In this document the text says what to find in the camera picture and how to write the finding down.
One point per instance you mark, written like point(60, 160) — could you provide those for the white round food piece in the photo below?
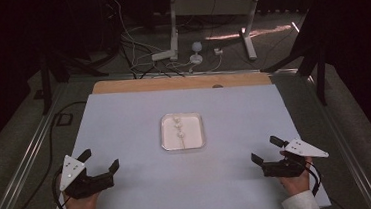
point(176, 119)
point(181, 135)
point(178, 127)

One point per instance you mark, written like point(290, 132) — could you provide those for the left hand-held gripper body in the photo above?
point(73, 173)

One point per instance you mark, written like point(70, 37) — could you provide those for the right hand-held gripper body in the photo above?
point(288, 167)

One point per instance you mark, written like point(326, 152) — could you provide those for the white round device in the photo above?
point(196, 51)

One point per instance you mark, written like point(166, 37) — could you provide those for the white desk frame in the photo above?
point(212, 6)

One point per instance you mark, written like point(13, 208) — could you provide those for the white power strip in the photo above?
point(163, 55)

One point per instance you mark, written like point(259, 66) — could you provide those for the square metal tray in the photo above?
point(192, 137)

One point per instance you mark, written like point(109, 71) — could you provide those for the black square floor plate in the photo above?
point(57, 120)

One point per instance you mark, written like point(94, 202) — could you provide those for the white table mat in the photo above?
point(134, 122)

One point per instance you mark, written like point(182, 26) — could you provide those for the person's left hand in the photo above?
point(81, 206)

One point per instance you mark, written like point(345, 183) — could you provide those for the aluminium floor rail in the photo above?
point(21, 167)
point(344, 148)

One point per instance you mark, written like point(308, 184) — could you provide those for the person's right hand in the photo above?
point(298, 184)

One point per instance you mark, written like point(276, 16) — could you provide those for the small white plug adapter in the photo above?
point(218, 51)

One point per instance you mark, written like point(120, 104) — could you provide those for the black tripod stand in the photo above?
point(46, 82)
point(320, 74)

